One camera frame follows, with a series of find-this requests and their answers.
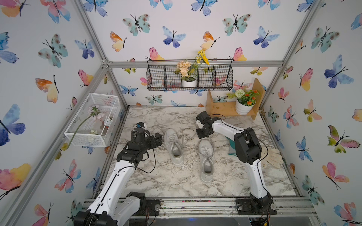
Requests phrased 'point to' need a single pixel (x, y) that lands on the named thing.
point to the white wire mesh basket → (92, 124)
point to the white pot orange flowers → (245, 100)
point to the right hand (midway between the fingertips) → (201, 132)
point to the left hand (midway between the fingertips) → (156, 136)
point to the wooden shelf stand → (229, 108)
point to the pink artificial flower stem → (95, 113)
